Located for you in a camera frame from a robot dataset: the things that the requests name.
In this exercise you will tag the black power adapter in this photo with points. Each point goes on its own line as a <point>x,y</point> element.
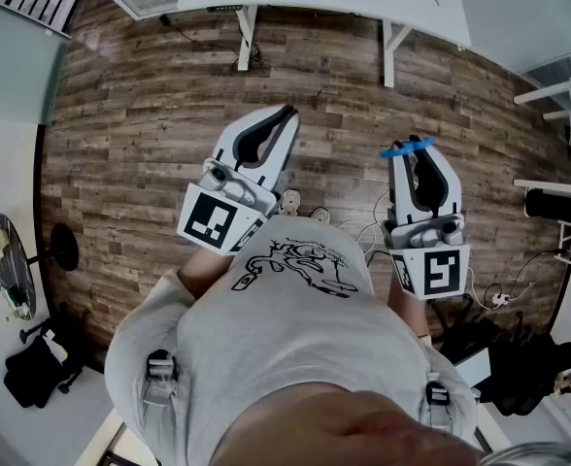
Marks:
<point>165,19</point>

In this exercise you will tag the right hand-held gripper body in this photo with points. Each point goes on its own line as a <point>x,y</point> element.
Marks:
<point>441,270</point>

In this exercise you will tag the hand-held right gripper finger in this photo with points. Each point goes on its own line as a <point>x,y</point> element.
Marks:
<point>453,187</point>
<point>399,187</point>

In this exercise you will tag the white table leg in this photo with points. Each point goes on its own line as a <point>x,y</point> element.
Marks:
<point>244,42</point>
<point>388,61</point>

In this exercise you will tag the person's right forearm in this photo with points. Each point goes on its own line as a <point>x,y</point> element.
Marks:
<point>407,309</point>

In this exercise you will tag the person's right shoe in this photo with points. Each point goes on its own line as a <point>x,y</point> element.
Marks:
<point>320,215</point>

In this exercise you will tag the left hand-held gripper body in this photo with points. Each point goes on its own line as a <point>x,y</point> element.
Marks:
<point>208,221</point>

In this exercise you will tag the black bag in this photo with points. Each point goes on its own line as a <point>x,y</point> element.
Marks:
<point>28,376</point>

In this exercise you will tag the person's grey printed t-shirt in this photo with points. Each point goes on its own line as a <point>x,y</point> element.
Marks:
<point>290,338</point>

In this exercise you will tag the person's face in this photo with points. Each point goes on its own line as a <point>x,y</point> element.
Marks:
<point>344,430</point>

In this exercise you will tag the black cylindrical object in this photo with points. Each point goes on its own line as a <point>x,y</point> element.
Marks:
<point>552,205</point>

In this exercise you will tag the person's left shoe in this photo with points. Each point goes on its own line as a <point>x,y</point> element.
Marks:
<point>289,203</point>

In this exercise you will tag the frosted glass door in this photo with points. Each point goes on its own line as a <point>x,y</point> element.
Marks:
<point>13,61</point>

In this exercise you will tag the person's left forearm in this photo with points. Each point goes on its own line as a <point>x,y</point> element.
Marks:
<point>203,275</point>

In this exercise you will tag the person's shoe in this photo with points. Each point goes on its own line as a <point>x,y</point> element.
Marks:
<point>320,215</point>
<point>289,203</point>

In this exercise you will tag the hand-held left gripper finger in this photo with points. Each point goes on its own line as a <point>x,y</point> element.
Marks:
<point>227,139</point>
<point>278,163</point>

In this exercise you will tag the white power strip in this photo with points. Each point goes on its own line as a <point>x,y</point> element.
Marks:
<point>500,300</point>

